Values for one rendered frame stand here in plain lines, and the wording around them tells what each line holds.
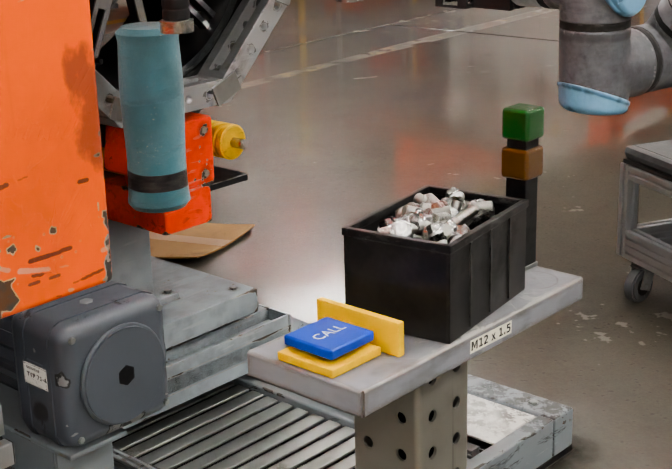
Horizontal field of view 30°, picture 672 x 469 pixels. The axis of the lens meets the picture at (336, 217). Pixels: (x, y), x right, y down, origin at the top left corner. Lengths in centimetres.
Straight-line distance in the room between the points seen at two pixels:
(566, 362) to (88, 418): 110
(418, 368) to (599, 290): 152
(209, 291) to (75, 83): 93
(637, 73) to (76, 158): 72
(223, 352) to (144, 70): 60
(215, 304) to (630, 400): 76
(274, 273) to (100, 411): 133
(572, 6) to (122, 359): 73
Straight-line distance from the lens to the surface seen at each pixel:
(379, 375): 132
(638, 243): 272
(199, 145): 197
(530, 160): 157
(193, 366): 210
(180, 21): 163
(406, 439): 146
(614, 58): 162
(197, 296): 219
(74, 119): 135
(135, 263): 214
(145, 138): 176
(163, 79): 175
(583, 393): 235
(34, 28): 131
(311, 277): 290
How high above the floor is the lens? 100
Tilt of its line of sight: 17 degrees down
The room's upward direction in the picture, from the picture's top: 1 degrees counter-clockwise
